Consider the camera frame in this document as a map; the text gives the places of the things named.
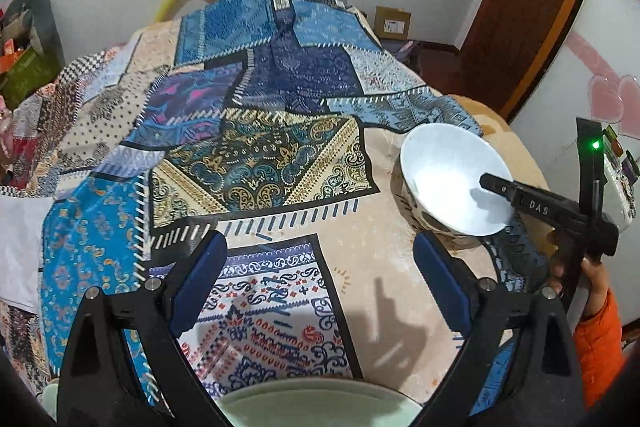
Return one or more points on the white cabinet with pink hearts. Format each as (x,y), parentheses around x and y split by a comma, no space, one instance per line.
(575,57)

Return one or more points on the brown wooden door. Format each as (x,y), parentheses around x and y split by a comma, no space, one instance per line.
(525,7)

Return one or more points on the small cardboard box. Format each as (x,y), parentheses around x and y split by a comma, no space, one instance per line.
(392,22)

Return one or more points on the person's right hand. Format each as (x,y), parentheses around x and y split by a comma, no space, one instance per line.
(595,282)

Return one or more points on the white cloth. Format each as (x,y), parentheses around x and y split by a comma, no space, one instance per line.
(20,247)

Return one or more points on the green plate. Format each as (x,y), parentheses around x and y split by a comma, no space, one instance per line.
(315,407)

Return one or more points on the white bowl with patterned outside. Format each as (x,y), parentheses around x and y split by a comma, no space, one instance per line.
(440,172)

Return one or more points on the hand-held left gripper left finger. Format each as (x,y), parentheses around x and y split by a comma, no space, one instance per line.
(200,277)

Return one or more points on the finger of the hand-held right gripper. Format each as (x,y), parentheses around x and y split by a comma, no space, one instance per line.
(530,203)

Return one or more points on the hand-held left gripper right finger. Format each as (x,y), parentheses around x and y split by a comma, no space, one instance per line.
(440,282)

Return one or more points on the pink rabbit toy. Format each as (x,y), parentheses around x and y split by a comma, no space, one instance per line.
(3,127)

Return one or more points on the patchwork printed blanket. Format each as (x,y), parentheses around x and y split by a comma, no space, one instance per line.
(250,157)

